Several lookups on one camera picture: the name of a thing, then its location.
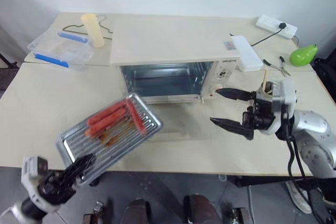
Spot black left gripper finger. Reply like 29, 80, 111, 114
64, 163, 93, 183
70, 153, 97, 170

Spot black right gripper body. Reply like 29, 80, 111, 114
243, 90, 279, 132

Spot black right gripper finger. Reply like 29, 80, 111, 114
215, 87, 257, 101
209, 117, 255, 140

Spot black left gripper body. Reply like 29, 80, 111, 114
37, 169, 80, 207

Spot silver ribbed metal baking tray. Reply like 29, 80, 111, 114
55, 92, 164, 186

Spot red sausage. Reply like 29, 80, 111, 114
125, 98, 148, 135
83, 123, 111, 138
89, 108, 127, 133
87, 102, 127, 126

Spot glass toaster oven door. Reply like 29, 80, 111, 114
145, 101, 214, 142

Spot cream white toaster oven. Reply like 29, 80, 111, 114
109, 15, 240, 104

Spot white rectangular box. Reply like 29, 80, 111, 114
230, 35, 264, 72

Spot green pear-shaped toy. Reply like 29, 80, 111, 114
289, 43, 319, 67

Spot dark rounded shape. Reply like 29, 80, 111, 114
183, 194, 221, 224
122, 198, 152, 224

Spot black chair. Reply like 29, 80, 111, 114
312, 56, 336, 109

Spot white power strip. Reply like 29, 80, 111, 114
255, 14, 298, 39

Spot white sneaker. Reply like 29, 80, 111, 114
285, 181, 313, 215

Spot clear plastic box blue latches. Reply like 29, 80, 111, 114
26, 30, 95, 72

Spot black stand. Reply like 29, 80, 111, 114
0, 52, 19, 92

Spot cream plastic cylinder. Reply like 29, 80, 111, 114
80, 13, 106, 49

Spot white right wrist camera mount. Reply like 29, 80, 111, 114
264, 77, 298, 136

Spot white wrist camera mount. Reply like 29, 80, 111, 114
264, 77, 298, 136
20, 156, 60, 215

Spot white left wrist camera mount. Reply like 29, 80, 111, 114
20, 156, 60, 215

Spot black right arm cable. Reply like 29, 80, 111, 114
285, 119, 336, 224

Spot black-handled pliers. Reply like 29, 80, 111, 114
262, 56, 291, 77

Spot black plug with cable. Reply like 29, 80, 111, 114
229, 22, 287, 47

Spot black table frame bar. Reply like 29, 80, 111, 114
227, 174, 336, 188

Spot black wire clothes hanger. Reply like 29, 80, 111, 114
62, 14, 114, 41

